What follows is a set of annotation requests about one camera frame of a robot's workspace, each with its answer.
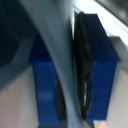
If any blue plastic mug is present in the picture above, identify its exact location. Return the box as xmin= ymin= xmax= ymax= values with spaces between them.
xmin=16 ymin=0 xmax=86 ymax=128

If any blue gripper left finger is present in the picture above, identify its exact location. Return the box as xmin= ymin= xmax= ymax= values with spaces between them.
xmin=28 ymin=32 xmax=68 ymax=127

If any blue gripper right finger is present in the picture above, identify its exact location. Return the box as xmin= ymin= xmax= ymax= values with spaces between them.
xmin=71 ymin=10 xmax=121 ymax=123

